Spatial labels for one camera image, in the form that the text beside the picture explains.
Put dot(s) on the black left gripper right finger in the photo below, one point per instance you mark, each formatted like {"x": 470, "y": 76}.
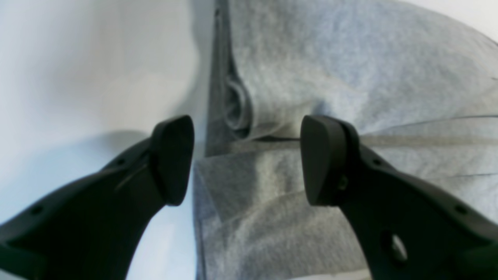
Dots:
{"x": 408, "y": 229}

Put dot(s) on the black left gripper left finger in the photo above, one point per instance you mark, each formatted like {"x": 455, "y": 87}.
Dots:
{"x": 89, "y": 229}

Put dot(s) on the grey T-shirt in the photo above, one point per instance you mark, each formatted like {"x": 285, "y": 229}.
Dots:
{"x": 420, "y": 89}

